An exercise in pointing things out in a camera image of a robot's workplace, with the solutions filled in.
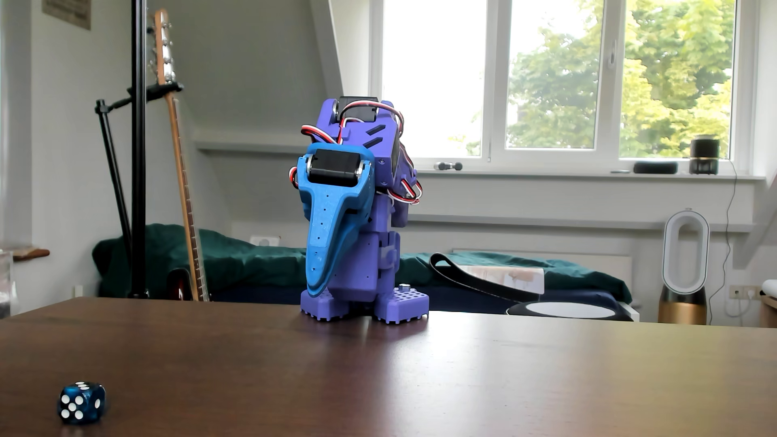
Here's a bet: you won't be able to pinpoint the blue gripper with motor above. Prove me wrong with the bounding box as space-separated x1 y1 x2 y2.
297 144 376 298

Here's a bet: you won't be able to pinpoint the blue dice with white dots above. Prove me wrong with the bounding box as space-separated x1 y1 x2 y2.
58 381 106 424

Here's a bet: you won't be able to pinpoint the dark blue mattress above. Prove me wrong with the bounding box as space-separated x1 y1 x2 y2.
209 284 621 315

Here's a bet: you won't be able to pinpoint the wooden neck electric guitar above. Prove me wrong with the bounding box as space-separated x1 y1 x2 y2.
152 8 210 302

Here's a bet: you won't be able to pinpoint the open white book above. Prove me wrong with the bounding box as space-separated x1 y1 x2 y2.
456 265 545 296

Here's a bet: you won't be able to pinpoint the black vertical stand pole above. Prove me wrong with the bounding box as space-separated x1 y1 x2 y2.
127 0 151 299

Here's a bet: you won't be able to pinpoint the black guitar stand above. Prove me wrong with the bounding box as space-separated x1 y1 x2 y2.
95 82 184 256

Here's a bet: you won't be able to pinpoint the round black white tray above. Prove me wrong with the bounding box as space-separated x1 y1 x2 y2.
505 300 635 321

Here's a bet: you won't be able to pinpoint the clear glass container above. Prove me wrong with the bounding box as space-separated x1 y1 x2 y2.
0 252 14 319

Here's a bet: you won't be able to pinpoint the white gold bladeless fan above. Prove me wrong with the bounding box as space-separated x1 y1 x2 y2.
658 209 711 325

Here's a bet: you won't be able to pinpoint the black cylindrical speaker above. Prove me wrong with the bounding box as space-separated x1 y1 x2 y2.
690 136 721 176

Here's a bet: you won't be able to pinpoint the red white black servo wires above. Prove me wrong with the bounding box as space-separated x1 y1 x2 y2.
289 100 422 205

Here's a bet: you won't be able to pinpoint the black curved strap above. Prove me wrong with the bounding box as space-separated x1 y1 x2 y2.
430 252 541 303

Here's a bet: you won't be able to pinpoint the white window frame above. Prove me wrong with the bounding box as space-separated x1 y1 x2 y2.
370 0 760 177

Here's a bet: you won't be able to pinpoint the framed wall picture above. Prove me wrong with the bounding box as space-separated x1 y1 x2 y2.
42 0 92 30

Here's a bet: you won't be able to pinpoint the thin black power cable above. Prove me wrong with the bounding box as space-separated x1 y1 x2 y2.
707 161 739 307

